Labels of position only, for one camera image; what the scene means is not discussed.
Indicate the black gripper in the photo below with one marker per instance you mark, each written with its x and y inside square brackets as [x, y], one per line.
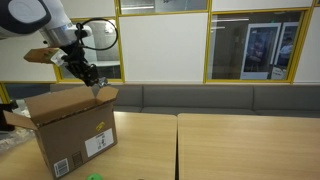
[79, 67]

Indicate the green plastic pear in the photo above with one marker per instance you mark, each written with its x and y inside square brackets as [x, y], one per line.
[94, 176]

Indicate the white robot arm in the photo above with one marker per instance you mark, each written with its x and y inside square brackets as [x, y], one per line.
[64, 39]

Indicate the brown cardboard box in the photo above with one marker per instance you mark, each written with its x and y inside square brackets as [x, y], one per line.
[72, 126]

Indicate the crumpled clear plastic wrap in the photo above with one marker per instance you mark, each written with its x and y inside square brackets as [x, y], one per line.
[11, 139]

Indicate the grey bench sofa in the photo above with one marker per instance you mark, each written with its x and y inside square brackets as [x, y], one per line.
[265, 100]

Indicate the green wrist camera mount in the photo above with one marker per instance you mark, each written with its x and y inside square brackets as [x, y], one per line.
[46, 56]

